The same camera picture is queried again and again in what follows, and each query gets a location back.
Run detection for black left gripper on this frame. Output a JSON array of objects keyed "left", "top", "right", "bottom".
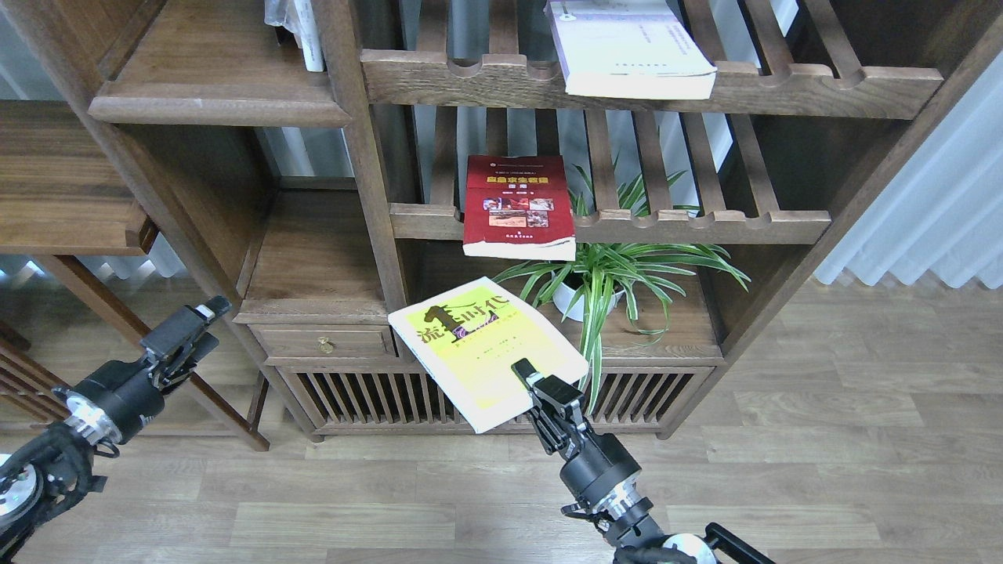
[{"left": 53, "top": 296, "right": 230, "bottom": 446}]

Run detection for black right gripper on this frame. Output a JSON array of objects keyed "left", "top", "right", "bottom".
[{"left": 512, "top": 358, "right": 653, "bottom": 524}]

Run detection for yellow green cover book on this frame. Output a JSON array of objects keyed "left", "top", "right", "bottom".
[{"left": 388, "top": 277, "right": 588, "bottom": 433}]

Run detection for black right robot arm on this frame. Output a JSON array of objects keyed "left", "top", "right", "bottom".
[{"left": 512, "top": 358, "right": 771, "bottom": 563}]

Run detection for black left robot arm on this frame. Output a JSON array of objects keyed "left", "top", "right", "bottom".
[{"left": 1, "top": 296, "right": 230, "bottom": 563}]

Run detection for right slatted cabinet door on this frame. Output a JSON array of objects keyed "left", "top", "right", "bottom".
[{"left": 495, "top": 367, "right": 715, "bottom": 432}]

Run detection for slatted cabinet door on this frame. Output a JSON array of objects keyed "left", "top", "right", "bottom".
[
  {"left": 279, "top": 367, "right": 473, "bottom": 436},
  {"left": 495, "top": 367, "right": 715, "bottom": 432}
]

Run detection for small wooden drawer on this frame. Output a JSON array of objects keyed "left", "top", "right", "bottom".
[{"left": 250, "top": 324, "right": 396, "bottom": 362}]

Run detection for white plant pot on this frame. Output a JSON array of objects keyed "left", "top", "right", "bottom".
[{"left": 552, "top": 272, "right": 626, "bottom": 323}]

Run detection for green spider plant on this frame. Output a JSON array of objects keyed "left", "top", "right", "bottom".
[{"left": 490, "top": 153, "right": 751, "bottom": 412}]

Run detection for left slatted cabinet door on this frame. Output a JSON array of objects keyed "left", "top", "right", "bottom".
[{"left": 279, "top": 367, "right": 473, "bottom": 436}]

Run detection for wooden side table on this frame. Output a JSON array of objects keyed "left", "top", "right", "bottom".
[{"left": 0, "top": 100, "right": 271, "bottom": 452}]

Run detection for red cover book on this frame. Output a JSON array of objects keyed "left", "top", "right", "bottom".
[{"left": 462, "top": 156, "right": 576, "bottom": 261}]

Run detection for dark wooden bookshelf unit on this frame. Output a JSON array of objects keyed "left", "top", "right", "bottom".
[{"left": 2, "top": 1, "right": 1001, "bottom": 436}]

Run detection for white rolled papers in plastic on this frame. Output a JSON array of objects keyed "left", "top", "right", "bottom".
[{"left": 264, "top": 0, "right": 325, "bottom": 72}]

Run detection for white purple cover book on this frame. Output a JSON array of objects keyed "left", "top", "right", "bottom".
[{"left": 544, "top": 1, "right": 717, "bottom": 100}]

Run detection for white curtain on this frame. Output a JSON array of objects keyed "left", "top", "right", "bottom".
[{"left": 814, "top": 56, "right": 1002, "bottom": 289}]

